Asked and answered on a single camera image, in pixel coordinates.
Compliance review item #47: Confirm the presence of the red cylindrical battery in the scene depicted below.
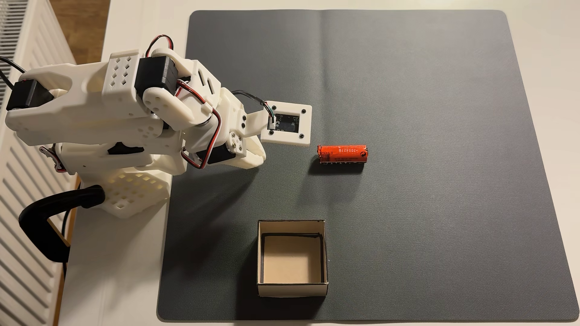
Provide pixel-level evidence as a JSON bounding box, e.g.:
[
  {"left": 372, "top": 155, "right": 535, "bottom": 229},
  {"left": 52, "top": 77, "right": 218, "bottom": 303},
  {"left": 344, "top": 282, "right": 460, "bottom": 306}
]
[{"left": 317, "top": 144, "right": 369, "bottom": 164}]

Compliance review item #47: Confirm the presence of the small open cardboard box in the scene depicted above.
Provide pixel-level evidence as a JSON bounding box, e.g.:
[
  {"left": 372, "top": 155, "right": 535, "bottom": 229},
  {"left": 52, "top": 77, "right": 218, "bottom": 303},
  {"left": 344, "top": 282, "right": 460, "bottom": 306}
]
[{"left": 257, "top": 219, "right": 329, "bottom": 298}]

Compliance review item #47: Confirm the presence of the dark grey table mat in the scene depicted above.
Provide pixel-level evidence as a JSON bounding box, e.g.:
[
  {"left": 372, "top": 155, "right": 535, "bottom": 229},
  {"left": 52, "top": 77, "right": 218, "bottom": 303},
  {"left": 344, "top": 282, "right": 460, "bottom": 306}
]
[{"left": 157, "top": 9, "right": 580, "bottom": 323}]

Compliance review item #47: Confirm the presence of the black table clamp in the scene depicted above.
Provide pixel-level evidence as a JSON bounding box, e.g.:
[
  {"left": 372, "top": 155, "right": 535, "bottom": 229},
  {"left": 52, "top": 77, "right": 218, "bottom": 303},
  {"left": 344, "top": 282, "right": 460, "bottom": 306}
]
[{"left": 19, "top": 185, "right": 106, "bottom": 263}]

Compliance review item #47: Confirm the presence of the white radiator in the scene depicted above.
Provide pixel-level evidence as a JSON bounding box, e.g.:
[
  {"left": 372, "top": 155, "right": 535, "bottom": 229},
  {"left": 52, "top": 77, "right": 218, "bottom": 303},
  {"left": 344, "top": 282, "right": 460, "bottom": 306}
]
[{"left": 0, "top": 0, "right": 82, "bottom": 326}]

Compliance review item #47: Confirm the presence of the red black servo wire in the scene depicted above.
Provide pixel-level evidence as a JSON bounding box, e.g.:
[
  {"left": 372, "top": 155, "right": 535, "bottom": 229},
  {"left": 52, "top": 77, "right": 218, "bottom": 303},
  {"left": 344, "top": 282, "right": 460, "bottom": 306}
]
[{"left": 178, "top": 80, "right": 223, "bottom": 170}]

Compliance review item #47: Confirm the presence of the black camera cable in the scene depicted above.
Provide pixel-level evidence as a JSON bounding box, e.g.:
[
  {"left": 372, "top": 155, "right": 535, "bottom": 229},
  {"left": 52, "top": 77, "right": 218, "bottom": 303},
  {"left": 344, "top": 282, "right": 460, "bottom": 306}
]
[{"left": 232, "top": 90, "right": 276, "bottom": 122}]

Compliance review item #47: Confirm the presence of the white framed wrist camera box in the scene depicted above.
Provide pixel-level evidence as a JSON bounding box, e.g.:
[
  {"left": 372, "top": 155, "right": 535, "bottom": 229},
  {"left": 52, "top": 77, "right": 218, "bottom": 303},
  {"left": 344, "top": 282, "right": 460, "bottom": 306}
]
[{"left": 246, "top": 101, "right": 313, "bottom": 147}]

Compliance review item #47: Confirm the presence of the black power cable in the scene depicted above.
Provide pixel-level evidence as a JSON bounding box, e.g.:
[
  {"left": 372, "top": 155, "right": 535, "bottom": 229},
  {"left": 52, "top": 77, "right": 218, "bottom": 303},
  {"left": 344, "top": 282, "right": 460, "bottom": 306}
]
[{"left": 0, "top": 56, "right": 28, "bottom": 90}]

